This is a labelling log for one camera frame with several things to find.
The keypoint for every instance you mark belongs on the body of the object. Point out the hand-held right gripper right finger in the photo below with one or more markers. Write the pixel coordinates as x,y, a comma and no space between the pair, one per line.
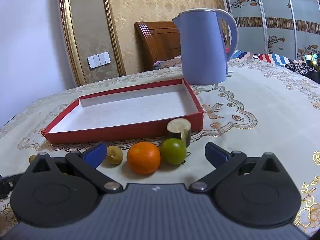
216,155

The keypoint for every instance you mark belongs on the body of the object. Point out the dark floral cloth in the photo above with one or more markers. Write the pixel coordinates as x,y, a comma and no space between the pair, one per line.
307,67

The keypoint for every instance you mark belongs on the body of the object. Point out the gold wall moulding frame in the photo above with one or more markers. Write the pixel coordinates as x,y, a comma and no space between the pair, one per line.
69,35

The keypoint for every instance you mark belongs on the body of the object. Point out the small yellow-brown kiwi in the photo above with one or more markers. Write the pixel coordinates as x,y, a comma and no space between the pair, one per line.
31,159
114,155

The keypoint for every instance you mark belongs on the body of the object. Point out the wooden bed headboard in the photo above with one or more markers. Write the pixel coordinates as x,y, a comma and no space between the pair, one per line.
160,42

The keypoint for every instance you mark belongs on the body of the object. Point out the brown printed blanket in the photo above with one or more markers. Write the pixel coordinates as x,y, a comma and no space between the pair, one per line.
170,62

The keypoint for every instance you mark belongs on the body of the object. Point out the white light switch panel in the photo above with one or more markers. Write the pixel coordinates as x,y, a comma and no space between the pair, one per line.
98,60

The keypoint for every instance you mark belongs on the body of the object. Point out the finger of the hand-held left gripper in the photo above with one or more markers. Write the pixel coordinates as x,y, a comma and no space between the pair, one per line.
8,186

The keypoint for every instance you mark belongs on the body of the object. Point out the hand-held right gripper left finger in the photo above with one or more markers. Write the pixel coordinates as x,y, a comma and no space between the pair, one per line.
96,155

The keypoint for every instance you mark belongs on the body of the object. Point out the floral sliding door wardrobe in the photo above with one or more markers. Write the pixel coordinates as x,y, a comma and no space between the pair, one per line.
275,5

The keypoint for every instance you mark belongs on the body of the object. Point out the green tomato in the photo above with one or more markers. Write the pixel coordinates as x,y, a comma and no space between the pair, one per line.
173,151

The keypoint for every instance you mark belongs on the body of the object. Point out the colourful striped quilt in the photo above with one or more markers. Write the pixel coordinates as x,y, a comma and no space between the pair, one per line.
272,58

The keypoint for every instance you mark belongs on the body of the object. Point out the dark sugarcane piece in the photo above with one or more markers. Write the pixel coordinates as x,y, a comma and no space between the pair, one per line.
176,127

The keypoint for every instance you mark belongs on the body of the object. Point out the blue electric kettle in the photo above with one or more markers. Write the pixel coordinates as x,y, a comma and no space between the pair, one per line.
200,50

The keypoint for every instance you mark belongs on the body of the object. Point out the red cardboard box tray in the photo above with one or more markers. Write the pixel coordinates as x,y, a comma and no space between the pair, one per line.
125,110

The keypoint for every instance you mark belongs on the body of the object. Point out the orange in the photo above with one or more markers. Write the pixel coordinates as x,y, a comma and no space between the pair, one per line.
143,158

